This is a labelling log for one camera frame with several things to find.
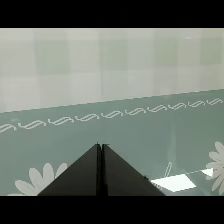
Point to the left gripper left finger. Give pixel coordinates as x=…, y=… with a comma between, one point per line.
x=81, y=176

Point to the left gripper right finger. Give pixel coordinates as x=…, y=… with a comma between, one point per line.
x=121, y=176

